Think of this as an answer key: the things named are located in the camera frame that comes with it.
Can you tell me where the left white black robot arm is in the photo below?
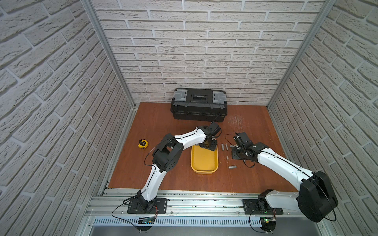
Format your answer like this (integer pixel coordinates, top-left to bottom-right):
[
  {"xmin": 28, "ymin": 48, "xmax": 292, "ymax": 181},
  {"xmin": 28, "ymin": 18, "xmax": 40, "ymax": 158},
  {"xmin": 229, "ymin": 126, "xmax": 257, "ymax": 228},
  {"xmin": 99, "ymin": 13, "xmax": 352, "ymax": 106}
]
[{"xmin": 136, "ymin": 122, "xmax": 221, "ymax": 211}]

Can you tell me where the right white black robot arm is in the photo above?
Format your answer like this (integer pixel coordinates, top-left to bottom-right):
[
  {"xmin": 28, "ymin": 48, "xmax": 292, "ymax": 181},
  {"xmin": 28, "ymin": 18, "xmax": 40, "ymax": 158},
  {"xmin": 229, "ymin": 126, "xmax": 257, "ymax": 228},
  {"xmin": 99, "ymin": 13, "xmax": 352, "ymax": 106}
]
[{"xmin": 232, "ymin": 132, "xmax": 338, "ymax": 223}]

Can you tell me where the black plastic toolbox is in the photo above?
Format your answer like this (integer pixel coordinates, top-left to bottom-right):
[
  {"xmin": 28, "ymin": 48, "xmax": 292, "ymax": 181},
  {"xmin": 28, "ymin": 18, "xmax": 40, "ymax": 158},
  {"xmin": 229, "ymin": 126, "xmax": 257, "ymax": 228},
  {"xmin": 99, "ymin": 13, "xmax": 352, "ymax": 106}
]
[{"xmin": 170, "ymin": 88, "xmax": 227, "ymax": 123}]

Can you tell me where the yellow plastic tray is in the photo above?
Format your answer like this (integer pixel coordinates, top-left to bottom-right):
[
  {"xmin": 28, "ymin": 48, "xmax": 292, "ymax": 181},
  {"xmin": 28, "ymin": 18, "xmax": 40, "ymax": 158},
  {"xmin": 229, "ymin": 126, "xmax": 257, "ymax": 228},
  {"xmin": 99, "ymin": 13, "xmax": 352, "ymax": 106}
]
[{"xmin": 191, "ymin": 145, "xmax": 219, "ymax": 175}]

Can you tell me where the yellow tape measure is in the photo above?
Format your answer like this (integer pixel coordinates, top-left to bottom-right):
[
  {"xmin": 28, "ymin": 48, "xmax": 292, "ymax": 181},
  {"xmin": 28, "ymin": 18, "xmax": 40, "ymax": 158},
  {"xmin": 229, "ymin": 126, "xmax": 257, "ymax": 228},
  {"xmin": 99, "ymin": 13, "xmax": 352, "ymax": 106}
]
[{"xmin": 138, "ymin": 139, "xmax": 149, "ymax": 149}]

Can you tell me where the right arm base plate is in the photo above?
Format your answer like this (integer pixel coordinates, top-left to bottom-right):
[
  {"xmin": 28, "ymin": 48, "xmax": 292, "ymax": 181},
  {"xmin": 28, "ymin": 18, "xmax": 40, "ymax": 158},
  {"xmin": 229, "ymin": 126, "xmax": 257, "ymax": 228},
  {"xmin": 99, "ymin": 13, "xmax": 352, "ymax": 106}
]
[{"xmin": 242, "ymin": 199, "xmax": 284, "ymax": 215}]

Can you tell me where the aluminium rail frame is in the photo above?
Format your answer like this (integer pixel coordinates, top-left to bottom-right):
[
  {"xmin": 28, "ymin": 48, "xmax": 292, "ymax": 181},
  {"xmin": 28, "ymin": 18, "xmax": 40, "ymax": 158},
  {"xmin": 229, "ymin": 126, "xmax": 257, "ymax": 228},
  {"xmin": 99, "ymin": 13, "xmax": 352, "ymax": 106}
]
[{"xmin": 76, "ymin": 188, "xmax": 335, "ymax": 236}]

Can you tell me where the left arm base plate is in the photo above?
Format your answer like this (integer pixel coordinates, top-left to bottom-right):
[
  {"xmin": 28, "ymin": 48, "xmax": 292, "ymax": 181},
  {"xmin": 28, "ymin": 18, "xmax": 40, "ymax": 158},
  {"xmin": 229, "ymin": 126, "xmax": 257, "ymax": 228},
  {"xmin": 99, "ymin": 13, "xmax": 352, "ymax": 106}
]
[{"xmin": 127, "ymin": 198, "xmax": 168, "ymax": 214}]

